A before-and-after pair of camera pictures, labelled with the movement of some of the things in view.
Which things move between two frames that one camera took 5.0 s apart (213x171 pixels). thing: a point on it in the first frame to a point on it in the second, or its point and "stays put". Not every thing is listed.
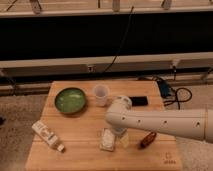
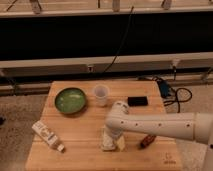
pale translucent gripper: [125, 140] to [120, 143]
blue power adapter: [163, 87] stays put
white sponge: [108, 140] stays put
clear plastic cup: [101, 93] stays put
